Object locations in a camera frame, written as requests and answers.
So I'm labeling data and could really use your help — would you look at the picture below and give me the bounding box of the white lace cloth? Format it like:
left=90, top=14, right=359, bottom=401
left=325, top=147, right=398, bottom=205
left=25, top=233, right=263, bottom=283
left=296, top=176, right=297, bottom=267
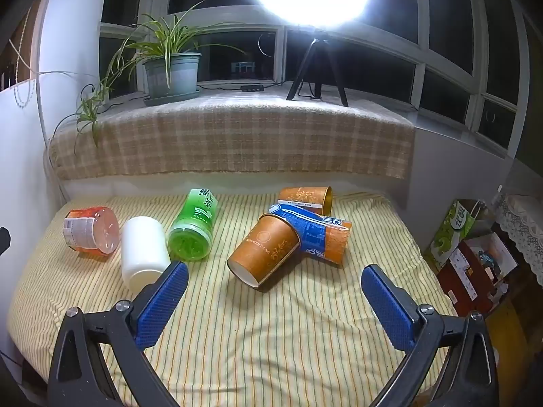
left=495, top=194, right=543, bottom=286

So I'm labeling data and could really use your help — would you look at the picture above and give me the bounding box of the orange paper cup front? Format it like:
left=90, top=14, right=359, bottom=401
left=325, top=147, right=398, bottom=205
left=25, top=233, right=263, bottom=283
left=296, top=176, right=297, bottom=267
left=227, top=214, right=301, bottom=289

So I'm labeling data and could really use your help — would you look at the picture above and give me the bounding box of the beige plaid blanket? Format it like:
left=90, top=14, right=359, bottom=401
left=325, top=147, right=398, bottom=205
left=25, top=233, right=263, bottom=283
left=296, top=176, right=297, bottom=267
left=50, top=93, right=415, bottom=180

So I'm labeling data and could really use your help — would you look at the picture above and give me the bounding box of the ring light on black tripod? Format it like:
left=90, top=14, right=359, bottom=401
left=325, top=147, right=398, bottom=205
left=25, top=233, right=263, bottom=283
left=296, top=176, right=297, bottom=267
left=246, top=0, right=376, bottom=108

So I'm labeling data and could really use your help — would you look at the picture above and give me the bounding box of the orange labelled noodle cup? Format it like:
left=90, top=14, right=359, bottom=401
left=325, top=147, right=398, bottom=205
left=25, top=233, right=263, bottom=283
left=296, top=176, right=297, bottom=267
left=62, top=206, right=120, bottom=256

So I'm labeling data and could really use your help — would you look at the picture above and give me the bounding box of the green plastic tea cup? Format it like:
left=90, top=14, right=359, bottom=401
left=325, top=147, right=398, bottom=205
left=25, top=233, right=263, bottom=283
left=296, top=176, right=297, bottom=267
left=167, top=188, right=217, bottom=261

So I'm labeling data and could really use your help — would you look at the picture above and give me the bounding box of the blue orange paper cup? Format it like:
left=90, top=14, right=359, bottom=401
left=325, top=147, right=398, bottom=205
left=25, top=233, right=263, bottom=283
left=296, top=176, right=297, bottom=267
left=269, top=203, right=352, bottom=266

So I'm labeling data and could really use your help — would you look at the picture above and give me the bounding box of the green cardboard box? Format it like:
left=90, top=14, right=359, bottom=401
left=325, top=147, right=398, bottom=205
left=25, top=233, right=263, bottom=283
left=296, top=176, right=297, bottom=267
left=423, top=198, right=487, bottom=274

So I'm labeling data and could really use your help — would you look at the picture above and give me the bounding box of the white plastic cup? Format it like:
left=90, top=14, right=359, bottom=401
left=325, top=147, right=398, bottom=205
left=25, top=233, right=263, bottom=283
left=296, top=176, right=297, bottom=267
left=121, top=216, right=170, bottom=294

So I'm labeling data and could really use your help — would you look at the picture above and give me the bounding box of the black power strip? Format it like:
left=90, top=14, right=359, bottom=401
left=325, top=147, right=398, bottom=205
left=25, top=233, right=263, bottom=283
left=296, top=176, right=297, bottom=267
left=240, top=84, right=265, bottom=93

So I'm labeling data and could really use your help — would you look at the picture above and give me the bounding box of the red white box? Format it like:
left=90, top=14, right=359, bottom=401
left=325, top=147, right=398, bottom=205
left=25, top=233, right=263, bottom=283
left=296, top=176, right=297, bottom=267
left=437, top=232, right=517, bottom=317

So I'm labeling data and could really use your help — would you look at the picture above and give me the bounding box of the spider plant in grey pot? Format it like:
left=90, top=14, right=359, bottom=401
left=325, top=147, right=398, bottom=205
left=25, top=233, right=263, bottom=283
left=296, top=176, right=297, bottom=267
left=54, top=7, right=225, bottom=143

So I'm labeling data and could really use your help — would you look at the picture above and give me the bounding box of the yellow striped table cloth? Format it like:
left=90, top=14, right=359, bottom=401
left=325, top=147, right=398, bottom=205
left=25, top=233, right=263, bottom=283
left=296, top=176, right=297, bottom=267
left=7, top=192, right=455, bottom=406

